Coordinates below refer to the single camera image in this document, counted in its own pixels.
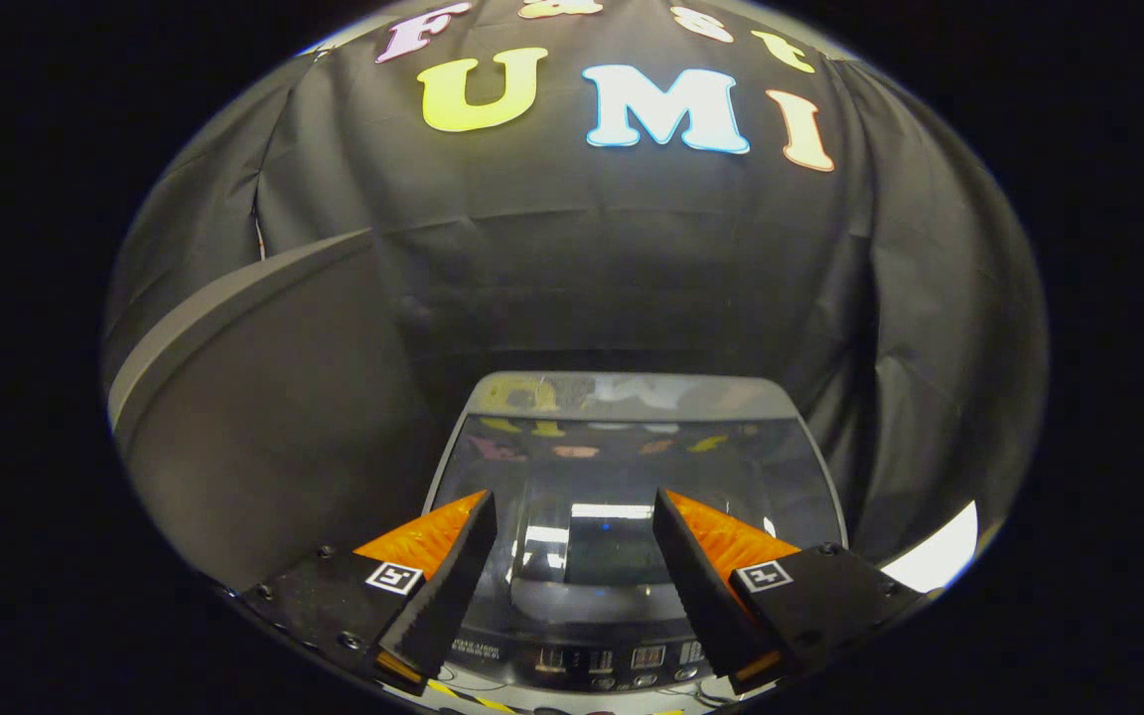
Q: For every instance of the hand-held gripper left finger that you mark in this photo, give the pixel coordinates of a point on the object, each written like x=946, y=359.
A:
x=448, y=586

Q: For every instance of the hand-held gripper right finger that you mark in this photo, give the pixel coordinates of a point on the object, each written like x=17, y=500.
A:
x=696, y=586

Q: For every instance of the grey washing machine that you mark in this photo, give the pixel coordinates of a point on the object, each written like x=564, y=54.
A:
x=572, y=660

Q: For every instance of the grey cabinet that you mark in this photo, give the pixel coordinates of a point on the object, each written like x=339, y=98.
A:
x=254, y=427

